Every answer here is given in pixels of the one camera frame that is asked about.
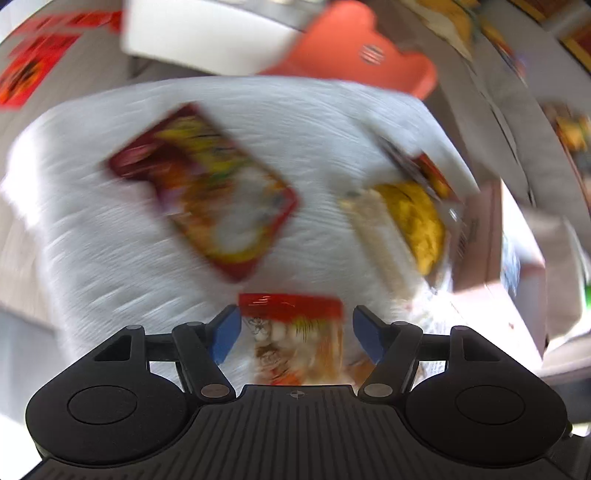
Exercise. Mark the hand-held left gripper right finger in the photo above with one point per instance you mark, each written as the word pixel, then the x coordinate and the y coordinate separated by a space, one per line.
pixel 368 334

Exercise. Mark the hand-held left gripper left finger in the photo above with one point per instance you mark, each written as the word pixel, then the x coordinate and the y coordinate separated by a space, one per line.
pixel 227 333

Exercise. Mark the small red-topped snack packet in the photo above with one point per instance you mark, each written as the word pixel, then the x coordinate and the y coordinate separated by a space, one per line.
pixel 295 337

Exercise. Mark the yellow snack packet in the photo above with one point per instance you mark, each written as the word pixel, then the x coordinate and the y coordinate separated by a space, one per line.
pixel 415 217

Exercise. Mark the large red snack packet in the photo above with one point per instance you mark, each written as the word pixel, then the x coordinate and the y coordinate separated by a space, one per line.
pixel 207 184

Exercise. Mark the pink cardboard box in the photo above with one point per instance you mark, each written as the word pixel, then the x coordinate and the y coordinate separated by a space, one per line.
pixel 480 230

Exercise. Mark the cloth-covered side table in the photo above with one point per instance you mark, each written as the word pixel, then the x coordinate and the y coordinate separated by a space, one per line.
pixel 558 277

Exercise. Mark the white textured tablecloth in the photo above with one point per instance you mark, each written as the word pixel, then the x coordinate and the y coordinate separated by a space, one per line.
pixel 323 120

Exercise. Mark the grey sofa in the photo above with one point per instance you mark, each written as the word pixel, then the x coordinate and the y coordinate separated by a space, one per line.
pixel 508 115

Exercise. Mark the orange chair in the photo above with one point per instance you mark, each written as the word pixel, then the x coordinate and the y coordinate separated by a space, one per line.
pixel 351 41

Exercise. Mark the white table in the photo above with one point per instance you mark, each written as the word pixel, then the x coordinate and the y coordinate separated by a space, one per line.
pixel 198 37

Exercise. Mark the red paper decoration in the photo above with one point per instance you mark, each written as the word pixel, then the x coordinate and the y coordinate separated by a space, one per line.
pixel 69 21
pixel 32 74

